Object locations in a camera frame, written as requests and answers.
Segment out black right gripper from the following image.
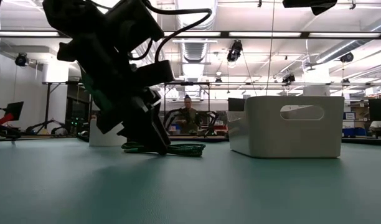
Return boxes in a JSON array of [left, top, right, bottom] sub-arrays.
[[282, 0, 338, 16]]

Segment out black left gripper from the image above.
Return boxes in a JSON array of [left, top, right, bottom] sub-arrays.
[[57, 34, 176, 156]]

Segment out green braided USB cable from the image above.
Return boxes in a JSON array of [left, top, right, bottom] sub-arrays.
[[121, 142, 207, 158]]

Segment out white plant pot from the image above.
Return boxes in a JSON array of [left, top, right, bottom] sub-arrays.
[[88, 118, 128, 147]]

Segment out person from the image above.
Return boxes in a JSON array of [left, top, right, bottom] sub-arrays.
[[176, 95, 201, 134]]

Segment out green leafy plant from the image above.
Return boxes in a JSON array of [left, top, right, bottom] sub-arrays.
[[79, 67, 112, 114]]

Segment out background robot workstation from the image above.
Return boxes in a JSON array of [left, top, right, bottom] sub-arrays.
[[162, 81, 225, 138]]

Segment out black tilted monitor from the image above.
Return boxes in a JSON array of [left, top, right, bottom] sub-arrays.
[[5, 101, 25, 121]]

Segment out white plastic bin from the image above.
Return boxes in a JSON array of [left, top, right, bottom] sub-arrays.
[[226, 95, 346, 159]]

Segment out blue storage bins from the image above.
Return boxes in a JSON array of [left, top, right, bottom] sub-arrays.
[[342, 127, 374, 138]]

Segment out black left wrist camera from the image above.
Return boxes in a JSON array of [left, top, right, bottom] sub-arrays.
[[105, 0, 165, 52]]

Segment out black camera cable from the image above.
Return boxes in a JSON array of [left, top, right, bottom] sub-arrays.
[[128, 0, 213, 63]]

